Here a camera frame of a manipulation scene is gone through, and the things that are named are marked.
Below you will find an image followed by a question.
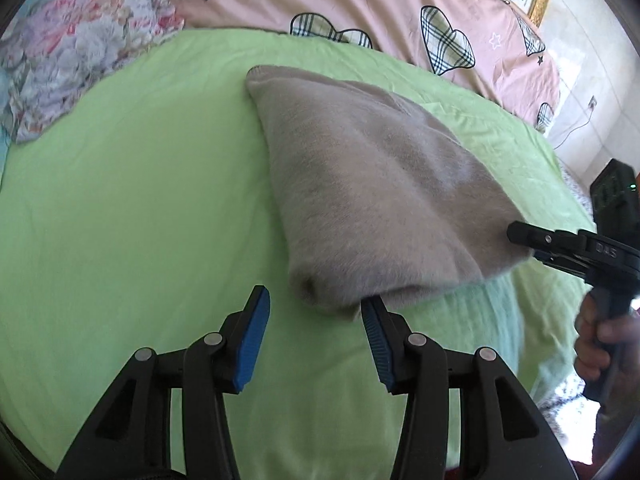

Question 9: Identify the grey-brown knit sweater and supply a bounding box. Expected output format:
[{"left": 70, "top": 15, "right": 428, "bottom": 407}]
[{"left": 245, "top": 64, "right": 531, "bottom": 322}]

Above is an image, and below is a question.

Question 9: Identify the person's right hand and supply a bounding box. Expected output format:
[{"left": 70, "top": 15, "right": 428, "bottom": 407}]
[{"left": 574, "top": 302, "right": 640, "bottom": 381}]

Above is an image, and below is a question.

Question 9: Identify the floral pillow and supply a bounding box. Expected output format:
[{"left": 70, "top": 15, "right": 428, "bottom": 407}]
[{"left": 0, "top": 0, "right": 186, "bottom": 143}]

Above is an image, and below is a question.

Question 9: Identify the thin wall cable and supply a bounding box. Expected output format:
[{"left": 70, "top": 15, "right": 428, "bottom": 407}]
[{"left": 552, "top": 102, "right": 596, "bottom": 148}]

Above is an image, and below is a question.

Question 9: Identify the pink quilt with plaid hearts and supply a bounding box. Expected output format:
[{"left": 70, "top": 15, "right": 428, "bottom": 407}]
[{"left": 162, "top": 0, "right": 561, "bottom": 133}]

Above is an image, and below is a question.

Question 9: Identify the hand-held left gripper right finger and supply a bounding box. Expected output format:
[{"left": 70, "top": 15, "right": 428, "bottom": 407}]
[{"left": 361, "top": 297, "right": 576, "bottom": 480}]

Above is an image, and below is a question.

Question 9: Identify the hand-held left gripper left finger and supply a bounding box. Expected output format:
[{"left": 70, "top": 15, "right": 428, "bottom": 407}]
[{"left": 56, "top": 285, "right": 271, "bottom": 480}]

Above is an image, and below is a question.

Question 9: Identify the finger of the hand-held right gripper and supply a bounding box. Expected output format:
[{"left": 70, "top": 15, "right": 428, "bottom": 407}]
[{"left": 506, "top": 221, "right": 586, "bottom": 276}]

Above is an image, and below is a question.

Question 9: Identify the person's dark red clothing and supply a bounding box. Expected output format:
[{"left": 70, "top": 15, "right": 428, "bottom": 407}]
[{"left": 592, "top": 400, "right": 633, "bottom": 468}]

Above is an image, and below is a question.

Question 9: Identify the light green bed sheet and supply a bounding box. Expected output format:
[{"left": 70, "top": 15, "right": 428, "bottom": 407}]
[{"left": 0, "top": 27, "right": 596, "bottom": 473}]

